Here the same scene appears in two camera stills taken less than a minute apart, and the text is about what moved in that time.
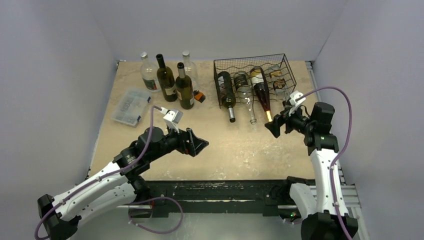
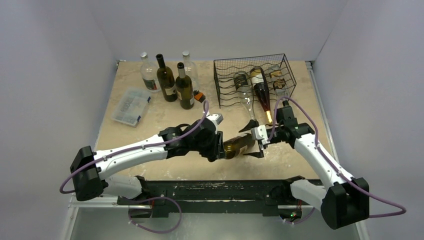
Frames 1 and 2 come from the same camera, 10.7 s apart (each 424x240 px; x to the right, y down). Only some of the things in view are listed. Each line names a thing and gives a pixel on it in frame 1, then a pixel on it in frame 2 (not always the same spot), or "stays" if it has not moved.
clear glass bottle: (149, 73) stays
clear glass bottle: (190, 69) stays
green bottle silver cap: (228, 99) → (232, 146)
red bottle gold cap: (259, 84) stays
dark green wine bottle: (165, 78) stays
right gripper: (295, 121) → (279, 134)
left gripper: (194, 144) → (217, 151)
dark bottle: (184, 88) stays
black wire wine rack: (252, 80) stays
